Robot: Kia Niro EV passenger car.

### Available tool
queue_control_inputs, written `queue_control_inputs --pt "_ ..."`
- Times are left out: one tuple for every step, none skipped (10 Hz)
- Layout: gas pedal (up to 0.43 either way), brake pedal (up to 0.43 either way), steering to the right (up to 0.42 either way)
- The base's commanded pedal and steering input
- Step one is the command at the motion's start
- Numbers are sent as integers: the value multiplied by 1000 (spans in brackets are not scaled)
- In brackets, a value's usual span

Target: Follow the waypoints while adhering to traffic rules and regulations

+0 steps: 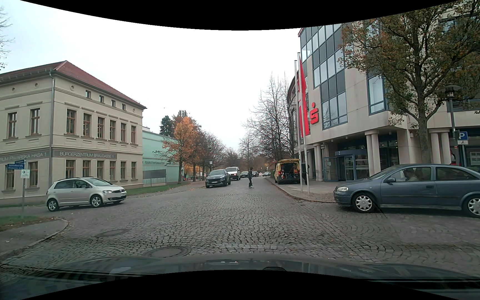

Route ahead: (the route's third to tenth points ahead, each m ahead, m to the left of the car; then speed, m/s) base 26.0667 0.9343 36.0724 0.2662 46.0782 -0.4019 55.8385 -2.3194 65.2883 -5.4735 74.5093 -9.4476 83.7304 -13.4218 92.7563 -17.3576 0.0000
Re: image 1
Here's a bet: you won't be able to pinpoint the dark grey car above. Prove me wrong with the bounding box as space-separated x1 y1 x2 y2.
205 169 231 188

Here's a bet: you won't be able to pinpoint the bare trees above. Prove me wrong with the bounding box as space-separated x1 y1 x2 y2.
238 73 296 167

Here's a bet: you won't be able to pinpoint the row of autumn trees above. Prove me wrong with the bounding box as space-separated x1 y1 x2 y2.
155 110 241 184

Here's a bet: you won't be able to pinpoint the yellow van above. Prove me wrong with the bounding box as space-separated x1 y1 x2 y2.
274 158 302 185

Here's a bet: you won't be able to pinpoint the grey cobblestone road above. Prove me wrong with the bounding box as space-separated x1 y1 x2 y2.
0 177 480 279

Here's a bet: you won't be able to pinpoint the red flags on poles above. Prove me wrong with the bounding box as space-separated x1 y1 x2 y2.
293 52 311 196

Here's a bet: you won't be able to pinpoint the paved pavement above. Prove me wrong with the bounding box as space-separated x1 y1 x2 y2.
265 177 349 204

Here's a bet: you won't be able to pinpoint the light green building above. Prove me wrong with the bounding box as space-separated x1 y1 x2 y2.
142 127 182 186

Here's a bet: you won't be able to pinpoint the grass strip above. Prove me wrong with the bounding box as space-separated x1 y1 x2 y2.
126 182 191 196

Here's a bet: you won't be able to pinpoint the modern beige office building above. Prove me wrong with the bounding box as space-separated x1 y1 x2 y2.
287 12 480 184

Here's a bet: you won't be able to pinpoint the car's own bonnet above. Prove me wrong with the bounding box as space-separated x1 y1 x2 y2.
0 252 480 300

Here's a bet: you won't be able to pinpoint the silver hatchback car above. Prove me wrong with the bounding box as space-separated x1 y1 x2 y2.
46 177 128 212

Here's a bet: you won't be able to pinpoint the beige building with red roof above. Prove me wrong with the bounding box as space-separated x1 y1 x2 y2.
0 60 147 205

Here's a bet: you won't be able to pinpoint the grey-blue saloon car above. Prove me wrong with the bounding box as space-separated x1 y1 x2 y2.
333 164 480 218

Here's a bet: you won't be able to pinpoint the large tree with brown leaves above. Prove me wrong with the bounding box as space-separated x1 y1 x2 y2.
340 0 480 165

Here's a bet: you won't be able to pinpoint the grey pavement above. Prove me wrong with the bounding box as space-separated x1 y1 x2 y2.
0 218 70 260

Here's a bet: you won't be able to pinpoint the grass verge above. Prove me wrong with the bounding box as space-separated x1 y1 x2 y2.
0 215 53 234

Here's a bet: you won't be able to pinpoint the lamp post with parking sign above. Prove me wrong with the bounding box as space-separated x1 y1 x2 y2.
443 84 469 166

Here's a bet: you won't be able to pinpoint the blue street name sign post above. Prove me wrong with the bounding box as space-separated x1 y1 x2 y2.
7 159 31 219

